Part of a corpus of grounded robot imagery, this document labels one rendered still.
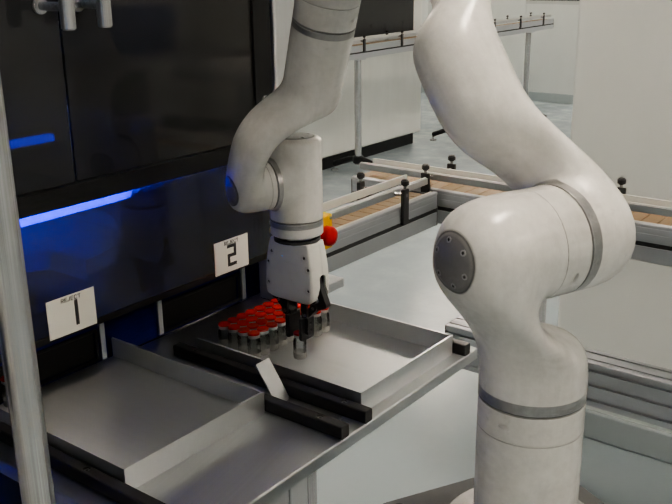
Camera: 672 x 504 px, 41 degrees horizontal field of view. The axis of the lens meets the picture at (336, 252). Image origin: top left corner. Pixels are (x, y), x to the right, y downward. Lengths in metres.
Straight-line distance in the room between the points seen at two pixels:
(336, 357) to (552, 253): 0.67
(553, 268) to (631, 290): 1.98
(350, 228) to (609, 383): 0.76
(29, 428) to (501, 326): 0.46
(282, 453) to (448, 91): 0.54
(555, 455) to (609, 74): 1.89
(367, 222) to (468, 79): 1.15
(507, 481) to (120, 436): 0.56
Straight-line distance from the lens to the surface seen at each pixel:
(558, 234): 0.92
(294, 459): 1.23
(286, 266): 1.43
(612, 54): 2.78
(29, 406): 0.71
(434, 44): 1.02
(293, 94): 1.30
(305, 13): 1.25
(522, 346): 0.94
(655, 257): 2.17
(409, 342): 1.57
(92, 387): 1.47
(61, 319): 1.38
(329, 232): 1.75
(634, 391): 2.33
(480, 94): 0.99
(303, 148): 1.36
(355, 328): 1.62
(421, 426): 3.12
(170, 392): 1.43
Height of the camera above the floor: 1.52
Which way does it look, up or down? 18 degrees down
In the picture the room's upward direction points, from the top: 1 degrees counter-clockwise
